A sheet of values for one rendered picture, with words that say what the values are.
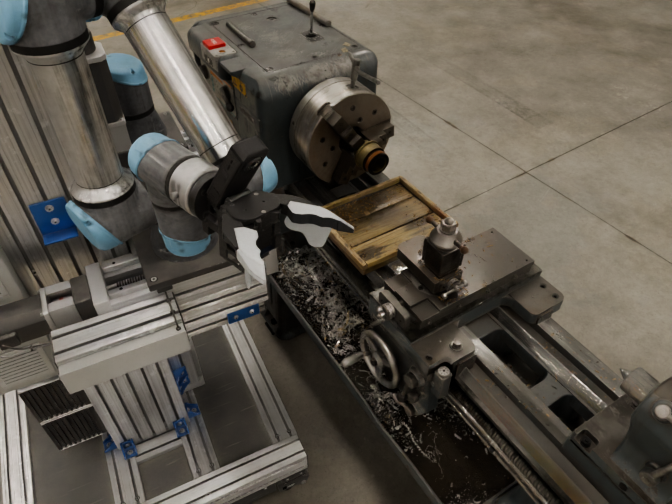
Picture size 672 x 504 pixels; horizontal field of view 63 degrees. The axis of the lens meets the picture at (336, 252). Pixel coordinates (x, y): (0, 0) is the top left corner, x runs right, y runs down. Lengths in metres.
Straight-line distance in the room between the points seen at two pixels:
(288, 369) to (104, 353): 1.30
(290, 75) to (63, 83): 0.92
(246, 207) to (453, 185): 2.81
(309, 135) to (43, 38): 0.92
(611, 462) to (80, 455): 1.66
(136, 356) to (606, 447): 1.01
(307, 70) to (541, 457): 1.26
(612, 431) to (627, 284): 1.82
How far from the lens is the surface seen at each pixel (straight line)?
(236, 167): 0.67
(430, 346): 1.42
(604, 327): 2.88
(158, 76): 0.96
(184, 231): 0.88
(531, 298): 1.59
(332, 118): 1.67
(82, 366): 1.28
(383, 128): 1.79
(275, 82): 1.76
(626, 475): 1.34
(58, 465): 2.22
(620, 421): 1.40
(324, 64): 1.85
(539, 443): 1.41
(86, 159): 1.07
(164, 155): 0.82
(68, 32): 0.96
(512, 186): 3.53
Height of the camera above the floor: 2.03
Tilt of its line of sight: 44 degrees down
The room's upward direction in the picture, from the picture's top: straight up
